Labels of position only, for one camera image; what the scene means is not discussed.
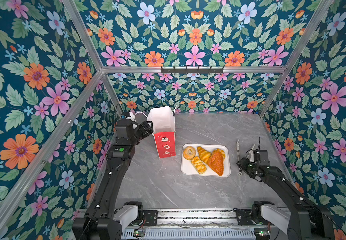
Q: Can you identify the large orange-brown croissant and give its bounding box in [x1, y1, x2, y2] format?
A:
[207, 150, 224, 176]

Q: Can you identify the red white paper bag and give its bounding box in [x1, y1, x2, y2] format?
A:
[147, 106, 176, 159]

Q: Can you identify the yellow ring bread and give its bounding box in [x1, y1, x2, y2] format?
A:
[183, 146, 196, 160]

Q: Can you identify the yellow croissant bread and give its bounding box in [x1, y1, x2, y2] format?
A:
[197, 147, 212, 164]

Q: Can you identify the yellow twisted bread roll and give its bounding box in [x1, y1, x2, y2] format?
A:
[191, 156, 207, 175]

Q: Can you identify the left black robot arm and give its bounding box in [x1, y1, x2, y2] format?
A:
[72, 113, 154, 240]

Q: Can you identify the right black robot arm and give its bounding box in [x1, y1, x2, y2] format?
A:
[237, 148, 335, 240]

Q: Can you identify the white rectangular tray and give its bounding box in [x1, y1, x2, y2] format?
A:
[181, 144, 231, 177]

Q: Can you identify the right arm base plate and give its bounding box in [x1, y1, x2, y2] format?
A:
[233, 208, 271, 226]

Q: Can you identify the black wall hook rail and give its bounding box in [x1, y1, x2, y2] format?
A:
[160, 66, 224, 75]

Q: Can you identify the aluminium front rail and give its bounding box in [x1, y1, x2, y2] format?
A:
[70, 207, 327, 240]

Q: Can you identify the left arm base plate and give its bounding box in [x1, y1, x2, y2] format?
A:
[131, 210, 159, 228]

